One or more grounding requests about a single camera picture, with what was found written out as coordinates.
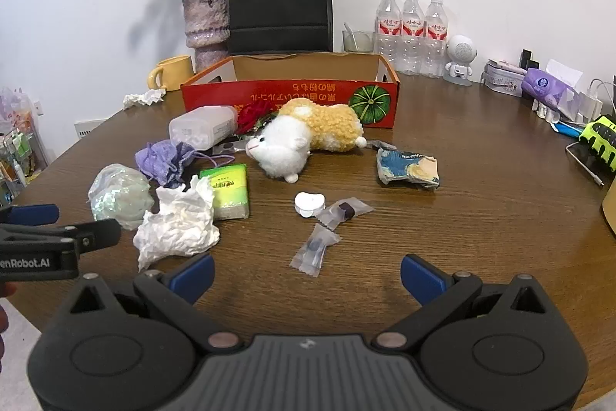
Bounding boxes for white tissue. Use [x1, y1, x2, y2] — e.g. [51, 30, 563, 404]
[132, 175, 221, 272]

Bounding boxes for iridescent bubble wrap bag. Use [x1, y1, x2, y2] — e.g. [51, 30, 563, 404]
[88, 164, 156, 231]

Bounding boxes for black and green cloth item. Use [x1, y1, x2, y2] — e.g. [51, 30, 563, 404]
[577, 115, 616, 173]

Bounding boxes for beige object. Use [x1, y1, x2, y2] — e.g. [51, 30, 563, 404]
[599, 185, 616, 241]

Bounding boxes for white and yellow plush toy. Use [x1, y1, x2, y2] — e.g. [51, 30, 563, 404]
[245, 98, 369, 184]

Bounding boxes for white robot figurine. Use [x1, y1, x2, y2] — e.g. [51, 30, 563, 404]
[444, 34, 478, 85]

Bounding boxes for purple drawstring pouch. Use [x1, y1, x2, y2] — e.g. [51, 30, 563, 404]
[135, 140, 235, 189]

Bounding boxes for printed tin box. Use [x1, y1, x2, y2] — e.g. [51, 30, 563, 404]
[481, 59, 525, 98]

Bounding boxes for yellow mug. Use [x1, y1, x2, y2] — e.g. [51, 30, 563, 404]
[147, 55, 194, 91]

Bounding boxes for green tissue packet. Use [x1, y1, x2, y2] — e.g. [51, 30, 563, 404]
[199, 164, 251, 220]

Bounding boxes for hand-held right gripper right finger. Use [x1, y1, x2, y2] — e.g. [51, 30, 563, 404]
[372, 254, 547, 351]

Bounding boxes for white plastic container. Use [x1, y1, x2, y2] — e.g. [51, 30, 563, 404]
[168, 105, 239, 150]

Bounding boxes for blue and white tube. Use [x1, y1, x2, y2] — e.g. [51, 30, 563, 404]
[551, 121, 585, 137]

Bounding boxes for blue snack wrapper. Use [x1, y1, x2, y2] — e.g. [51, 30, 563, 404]
[376, 148, 441, 190]

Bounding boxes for red fabric rose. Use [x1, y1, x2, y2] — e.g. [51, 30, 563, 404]
[234, 99, 277, 135]

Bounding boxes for clear glass cup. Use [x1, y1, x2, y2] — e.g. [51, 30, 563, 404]
[343, 29, 376, 54]

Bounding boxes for purple tissue pack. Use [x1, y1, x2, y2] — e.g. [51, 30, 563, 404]
[522, 59, 584, 120]

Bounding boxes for small white packets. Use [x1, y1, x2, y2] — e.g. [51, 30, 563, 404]
[532, 99, 560, 123]

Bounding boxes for purple marbled vase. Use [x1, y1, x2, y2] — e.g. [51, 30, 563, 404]
[182, 0, 231, 72]

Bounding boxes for cluttered shelf of goods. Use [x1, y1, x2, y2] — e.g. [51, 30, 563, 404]
[0, 86, 49, 205]

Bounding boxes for white charger with cable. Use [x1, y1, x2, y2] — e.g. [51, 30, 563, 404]
[575, 79, 616, 121]

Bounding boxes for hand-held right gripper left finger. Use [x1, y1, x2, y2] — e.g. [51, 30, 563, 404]
[70, 253, 241, 354]

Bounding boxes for red cardboard box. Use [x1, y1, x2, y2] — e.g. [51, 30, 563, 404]
[180, 52, 400, 129]

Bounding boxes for crumpled white paper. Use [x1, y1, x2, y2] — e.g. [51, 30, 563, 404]
[122, 88, 167, 109]

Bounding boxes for small white round case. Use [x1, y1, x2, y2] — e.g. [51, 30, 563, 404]
[295, 193, 326, 218]

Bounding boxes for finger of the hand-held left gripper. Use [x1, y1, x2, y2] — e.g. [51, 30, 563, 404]
[0, 218, 122, 256]
[0, 204, 60, 226]

